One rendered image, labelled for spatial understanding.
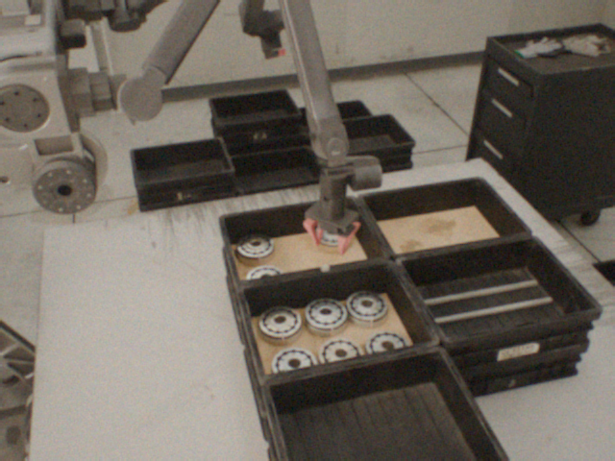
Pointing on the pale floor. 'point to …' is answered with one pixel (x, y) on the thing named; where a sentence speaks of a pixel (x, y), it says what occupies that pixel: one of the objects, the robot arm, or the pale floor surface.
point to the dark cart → (549, 122)
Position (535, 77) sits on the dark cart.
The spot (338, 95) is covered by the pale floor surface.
